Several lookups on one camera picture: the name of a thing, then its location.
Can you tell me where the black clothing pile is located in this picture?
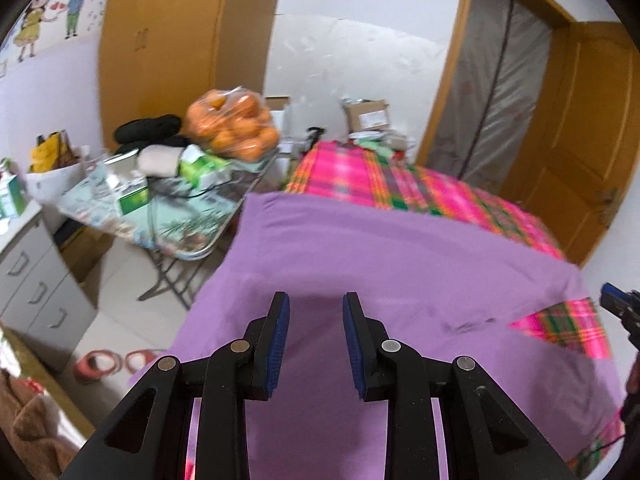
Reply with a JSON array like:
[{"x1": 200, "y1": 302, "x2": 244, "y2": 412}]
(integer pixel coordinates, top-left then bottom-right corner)
[{"x1": 114, "y1": 114, "x2": 190, "y2": 154}]

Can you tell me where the red slipper right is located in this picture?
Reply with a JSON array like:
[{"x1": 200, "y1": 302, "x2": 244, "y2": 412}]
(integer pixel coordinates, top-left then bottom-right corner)
[{"x1": 124, "y1": 349, "x2": 163, "y2": 375}]

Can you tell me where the person's right hand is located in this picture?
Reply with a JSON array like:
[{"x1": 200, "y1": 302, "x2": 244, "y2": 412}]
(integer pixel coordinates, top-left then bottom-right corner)
[{"x1": 626, "y1": 353, "x2": 640, "y2": 394}]

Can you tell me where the cream folded cloth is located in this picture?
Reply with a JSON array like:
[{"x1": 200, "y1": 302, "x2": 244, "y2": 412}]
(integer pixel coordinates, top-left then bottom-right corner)
[{"x1": 136, "y1": 144, "x2": 184, "y2": 178}]

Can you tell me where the bag of oranges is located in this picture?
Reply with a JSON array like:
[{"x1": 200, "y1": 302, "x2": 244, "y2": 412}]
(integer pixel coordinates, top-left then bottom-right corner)
[{"x1": 182, "y1": 87, "x2": 280, "y2": 162}]

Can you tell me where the wooden wardrobe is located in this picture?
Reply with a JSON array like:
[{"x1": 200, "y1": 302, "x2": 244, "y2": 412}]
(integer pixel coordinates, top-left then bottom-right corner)
[{"x1": 98, "y1": 0, "x2": 278, "y2": 148}]

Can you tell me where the pink plaid bed sheet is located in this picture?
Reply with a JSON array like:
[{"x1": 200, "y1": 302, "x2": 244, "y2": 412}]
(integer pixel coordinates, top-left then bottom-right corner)
[{"x1": 284, "y1": 140, "x2": 626, "y2": 478}]

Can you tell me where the grey drawer nightstand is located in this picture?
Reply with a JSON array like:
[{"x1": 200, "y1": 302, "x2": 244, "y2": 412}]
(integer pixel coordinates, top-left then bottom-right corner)
[{"x1": 0, "y1": 202, "x2": 96, "y2": 374}]

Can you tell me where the purple fleece garment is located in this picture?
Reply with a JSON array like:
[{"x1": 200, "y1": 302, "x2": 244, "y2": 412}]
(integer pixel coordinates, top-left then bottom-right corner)
[{"x1": 129, "y1": 192, "x2": 626, "y2": 480}]

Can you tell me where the cartoon couple wall sticker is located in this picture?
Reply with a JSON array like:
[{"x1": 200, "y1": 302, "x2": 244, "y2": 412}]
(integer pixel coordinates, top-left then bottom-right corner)
[{"x1": 1, "y1": 0, "x2": 106, "y2": 63}]

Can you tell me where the yellow bag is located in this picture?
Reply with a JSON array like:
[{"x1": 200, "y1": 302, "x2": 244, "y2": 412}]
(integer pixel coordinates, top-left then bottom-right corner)
[{"x1": 29, "y1": 130, "x2": 79, "y2": 174}]

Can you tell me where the green tissue pack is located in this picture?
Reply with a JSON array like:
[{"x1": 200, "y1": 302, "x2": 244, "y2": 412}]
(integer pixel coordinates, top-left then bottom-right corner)
[{"x1": 178, "y1": 144, "x2": 231, "y2": 191}]

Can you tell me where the wooden door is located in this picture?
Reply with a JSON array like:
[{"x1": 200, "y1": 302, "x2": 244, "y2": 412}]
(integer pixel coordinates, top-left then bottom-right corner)
[{"x1": 500, "y1": 22, "x2": 639, "y2": 264}]

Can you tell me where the red slipper left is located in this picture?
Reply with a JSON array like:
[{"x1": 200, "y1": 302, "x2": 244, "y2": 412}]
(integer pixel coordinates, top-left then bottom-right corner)
[{"x1": 73, "y1": 350, "x2": 122, "y2": 384}]

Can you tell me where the green white milk carton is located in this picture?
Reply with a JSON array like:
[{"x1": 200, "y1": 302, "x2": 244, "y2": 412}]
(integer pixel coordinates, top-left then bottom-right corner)
[{"x1": 104, "y1": 150, "x2": 150, "y2": 216}]

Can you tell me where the red slipper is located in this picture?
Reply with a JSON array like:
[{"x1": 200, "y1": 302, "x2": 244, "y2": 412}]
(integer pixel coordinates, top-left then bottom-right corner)
[
  {"x1": 73, "y1": 350, "x2": 122, "y2": 384},
  {"x1": 124, "y1": 349, "x2": 163, "y2": 375}
]

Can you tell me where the cardboard box with label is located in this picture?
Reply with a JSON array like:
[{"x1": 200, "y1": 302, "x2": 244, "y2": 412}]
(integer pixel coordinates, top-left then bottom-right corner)
[{"x1": 343, "y1": 100, "x2": 390, "y2": 132}]

